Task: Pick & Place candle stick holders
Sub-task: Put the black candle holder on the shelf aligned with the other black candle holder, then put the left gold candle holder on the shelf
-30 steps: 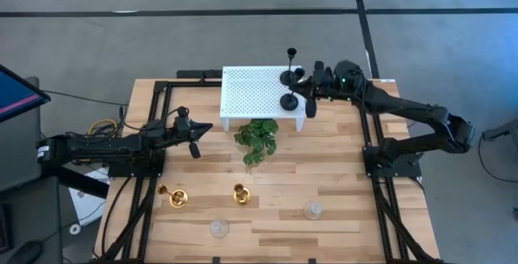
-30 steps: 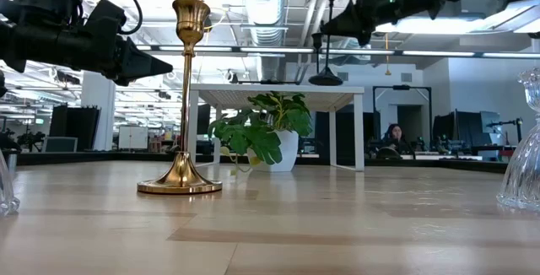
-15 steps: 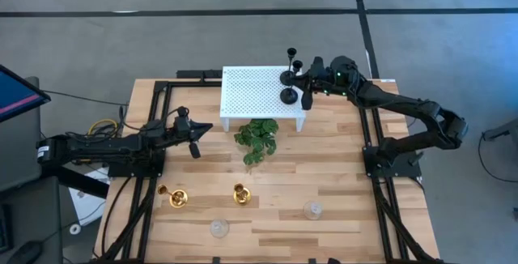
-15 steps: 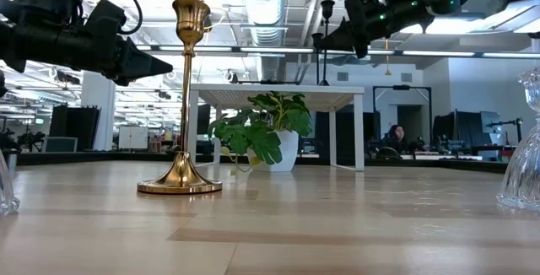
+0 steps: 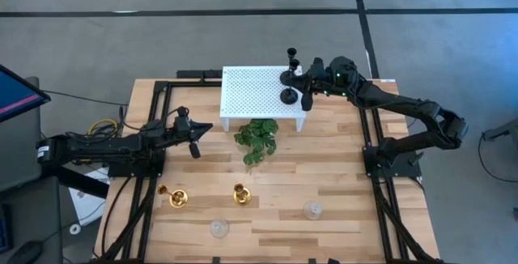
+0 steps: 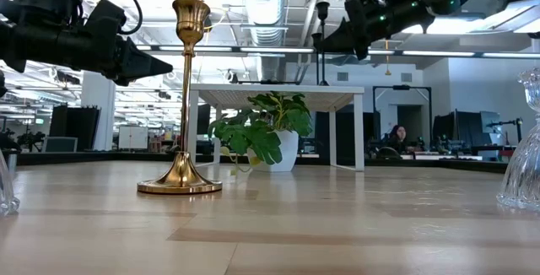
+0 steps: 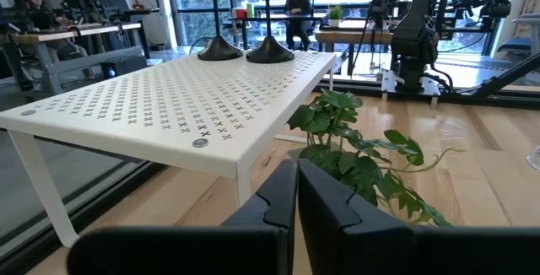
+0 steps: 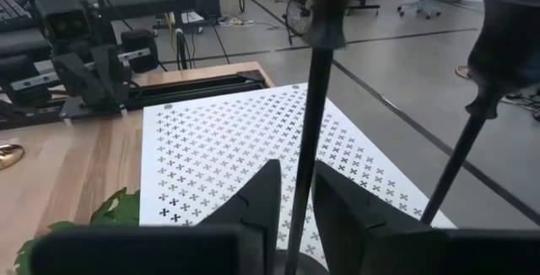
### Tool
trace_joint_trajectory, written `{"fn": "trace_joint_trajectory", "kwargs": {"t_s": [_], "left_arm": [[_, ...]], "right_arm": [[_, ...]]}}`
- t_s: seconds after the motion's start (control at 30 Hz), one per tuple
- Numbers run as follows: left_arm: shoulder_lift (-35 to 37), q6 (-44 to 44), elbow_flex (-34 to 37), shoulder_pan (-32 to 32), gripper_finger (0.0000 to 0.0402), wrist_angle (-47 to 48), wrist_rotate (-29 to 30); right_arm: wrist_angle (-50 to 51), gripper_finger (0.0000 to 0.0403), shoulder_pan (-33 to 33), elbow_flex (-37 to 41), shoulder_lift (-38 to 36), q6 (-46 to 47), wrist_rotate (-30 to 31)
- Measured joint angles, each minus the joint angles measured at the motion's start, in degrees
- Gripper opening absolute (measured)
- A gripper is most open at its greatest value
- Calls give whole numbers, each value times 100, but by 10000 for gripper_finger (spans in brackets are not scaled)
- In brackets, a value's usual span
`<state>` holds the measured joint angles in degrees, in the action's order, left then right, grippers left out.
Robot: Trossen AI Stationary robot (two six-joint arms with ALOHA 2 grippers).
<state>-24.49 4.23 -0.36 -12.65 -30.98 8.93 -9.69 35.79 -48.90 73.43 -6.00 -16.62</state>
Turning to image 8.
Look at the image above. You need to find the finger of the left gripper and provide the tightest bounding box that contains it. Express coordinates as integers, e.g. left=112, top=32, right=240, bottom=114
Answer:
left=90, top=45, right=130, bottom=107
left=52, top=51, right=102, bottom=107

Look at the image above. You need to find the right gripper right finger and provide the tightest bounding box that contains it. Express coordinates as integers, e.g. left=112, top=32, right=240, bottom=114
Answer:
left=314, top=160, right=540, bottom=275

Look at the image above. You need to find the black aluminium table frame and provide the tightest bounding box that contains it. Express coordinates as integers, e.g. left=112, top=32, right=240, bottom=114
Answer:
left=0, top=69, right=269, bottom=132

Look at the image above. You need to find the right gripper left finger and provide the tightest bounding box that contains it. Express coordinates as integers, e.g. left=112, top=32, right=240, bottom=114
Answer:
left=29, top=159, right=283, bottom=275

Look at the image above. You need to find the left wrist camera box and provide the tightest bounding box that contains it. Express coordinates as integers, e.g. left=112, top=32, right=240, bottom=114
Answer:
left=35, top=0, right=93, bottom=43

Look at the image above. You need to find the round black fan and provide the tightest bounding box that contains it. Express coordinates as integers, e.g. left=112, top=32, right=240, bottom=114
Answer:
left=284, top=0, right=316, bottom=46

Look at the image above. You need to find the tall black candlestick holder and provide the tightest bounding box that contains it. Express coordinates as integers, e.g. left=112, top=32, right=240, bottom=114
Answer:
left=273, top=0, right=385, bottom=275

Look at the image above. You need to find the black keyboard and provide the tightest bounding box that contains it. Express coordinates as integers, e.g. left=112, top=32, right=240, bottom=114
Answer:
left=0, top=0, right=34, bottom=32

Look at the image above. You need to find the tall gold candlestick holder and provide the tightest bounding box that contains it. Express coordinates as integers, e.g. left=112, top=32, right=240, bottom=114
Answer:
left=0, top=143, right=25, bottom=171

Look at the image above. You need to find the short black candlestick holder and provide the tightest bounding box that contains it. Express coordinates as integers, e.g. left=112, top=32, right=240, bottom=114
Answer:
left=420, top=0, right=540, bottom=226

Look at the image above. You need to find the green artificial plant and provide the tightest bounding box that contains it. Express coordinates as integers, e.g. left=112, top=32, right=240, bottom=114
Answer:
left=14, top=186, right=141, bottom=275

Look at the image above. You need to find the white perforated metal shelf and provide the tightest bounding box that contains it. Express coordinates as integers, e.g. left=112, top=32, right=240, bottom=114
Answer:
left=138, top=82, right=457, bottom=270

